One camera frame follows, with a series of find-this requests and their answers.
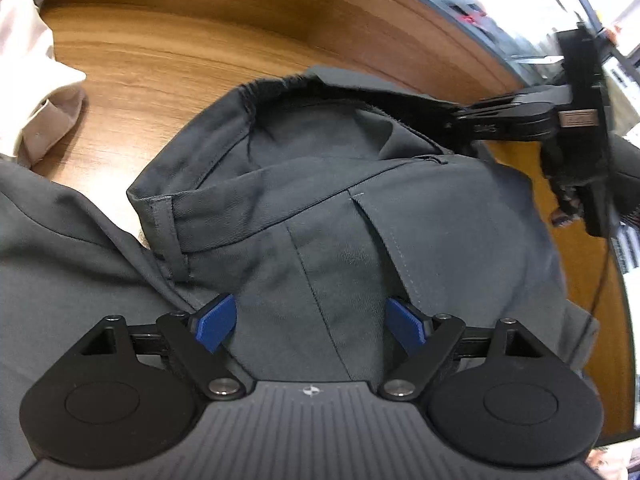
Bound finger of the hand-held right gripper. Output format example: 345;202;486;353
442;94;506;133

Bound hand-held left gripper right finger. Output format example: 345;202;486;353
377;296;547;402

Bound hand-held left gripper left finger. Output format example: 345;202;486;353
79;294;247;401

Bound dark grey pants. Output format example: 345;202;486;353
0;62;601;480

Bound person's right hand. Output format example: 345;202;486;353
542;142;591;228

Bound glass desk partition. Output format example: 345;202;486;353
350;0;640;111

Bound beige garment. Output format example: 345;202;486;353
0;0;88;167

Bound black cable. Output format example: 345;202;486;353
587;232;613;313

